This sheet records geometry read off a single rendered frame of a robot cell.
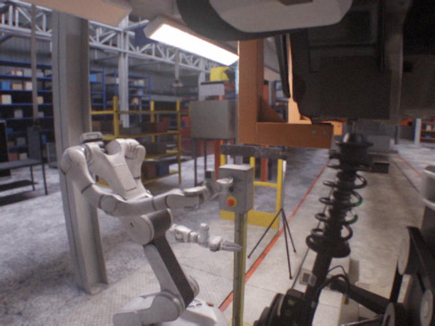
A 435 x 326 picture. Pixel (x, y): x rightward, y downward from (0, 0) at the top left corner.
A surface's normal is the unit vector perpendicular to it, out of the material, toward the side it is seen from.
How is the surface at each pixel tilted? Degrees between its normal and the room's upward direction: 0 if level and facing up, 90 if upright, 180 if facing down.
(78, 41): 90
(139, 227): 88
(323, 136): 90
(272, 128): 90
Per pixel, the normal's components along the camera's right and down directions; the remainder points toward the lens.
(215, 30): -0.49, 0.14
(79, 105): 0.88, 0.08
